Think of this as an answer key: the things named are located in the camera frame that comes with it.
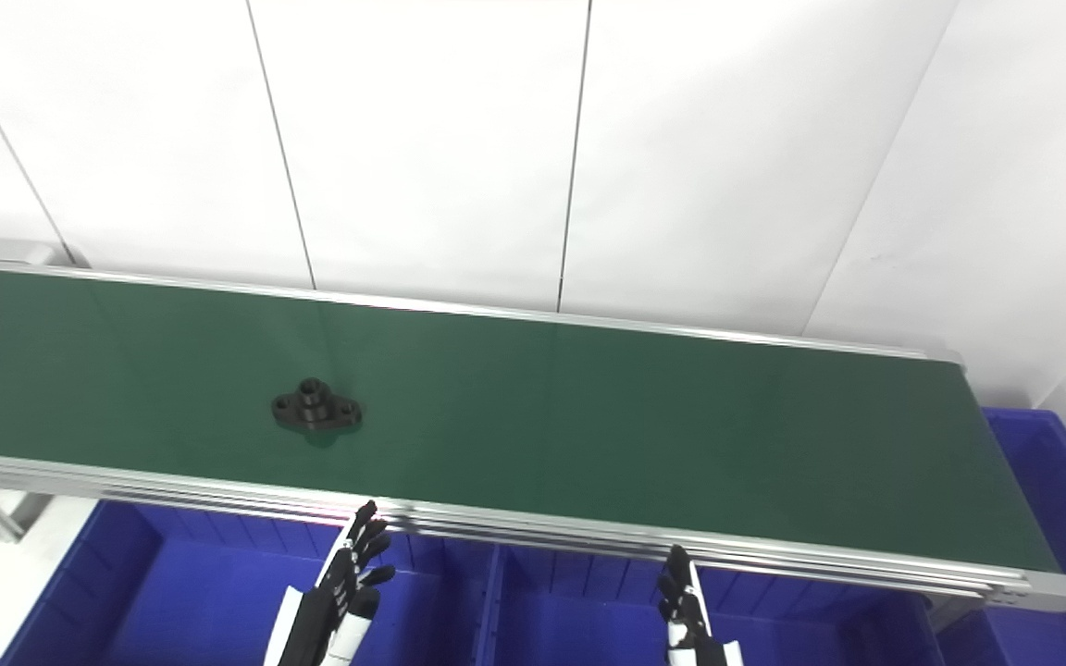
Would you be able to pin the blue plastic bin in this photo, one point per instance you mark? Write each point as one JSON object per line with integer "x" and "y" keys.
{"x": 181, "y": 601}
{"x": 579, "y": 629}
{"x": 1060, "y": 518}

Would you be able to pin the green conveyor belt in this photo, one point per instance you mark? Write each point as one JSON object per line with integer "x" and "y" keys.
{"x": 588, "y": 536}
{"x": 533, "y": 425}

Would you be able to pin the black flanged metal part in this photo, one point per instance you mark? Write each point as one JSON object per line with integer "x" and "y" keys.
{"x": 316, "y": 409}

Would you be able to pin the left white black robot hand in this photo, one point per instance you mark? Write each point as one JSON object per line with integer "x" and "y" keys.
{"x": 329, "y": 610}

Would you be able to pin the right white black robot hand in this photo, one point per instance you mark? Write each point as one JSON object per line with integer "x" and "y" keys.
{"x": 688, "y": 638}

